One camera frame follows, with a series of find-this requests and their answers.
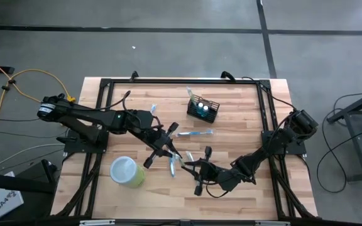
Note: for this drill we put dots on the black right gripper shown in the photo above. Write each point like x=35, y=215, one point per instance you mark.
x=209, y=172

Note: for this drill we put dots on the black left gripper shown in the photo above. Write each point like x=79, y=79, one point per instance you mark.
x=157, y=138

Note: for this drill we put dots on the blue toothbrush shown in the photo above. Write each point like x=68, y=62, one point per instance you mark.
x=153, y=108
x=195, y=133
x=172, y=169

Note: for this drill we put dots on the small teal mouthwash bottle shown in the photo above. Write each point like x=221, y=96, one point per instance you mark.
x=200, y=105
x=205, y=108

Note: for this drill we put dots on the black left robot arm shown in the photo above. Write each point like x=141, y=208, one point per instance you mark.
x=105, y=117

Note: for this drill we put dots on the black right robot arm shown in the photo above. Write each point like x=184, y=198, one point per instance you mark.
x=262, y=153

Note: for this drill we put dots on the green plastic cup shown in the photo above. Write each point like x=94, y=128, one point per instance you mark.
x=126, y=171

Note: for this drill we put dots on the black floor stand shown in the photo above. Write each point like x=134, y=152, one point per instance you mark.
x=11, y=183

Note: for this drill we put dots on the black metal side table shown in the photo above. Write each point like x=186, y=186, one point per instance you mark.
x=358, y=141

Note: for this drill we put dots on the black aluminium table frame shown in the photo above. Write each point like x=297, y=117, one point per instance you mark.
x=168, y=81

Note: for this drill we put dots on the black frame clamp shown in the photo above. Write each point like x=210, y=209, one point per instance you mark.
x=228, y=75
x=134, y=75

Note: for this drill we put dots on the white metal bracket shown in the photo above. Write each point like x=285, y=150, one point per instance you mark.
x=272, y=223
x=96, y=223

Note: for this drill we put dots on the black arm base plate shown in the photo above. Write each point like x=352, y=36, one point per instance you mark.
x=74, y=146
x=294, y=147

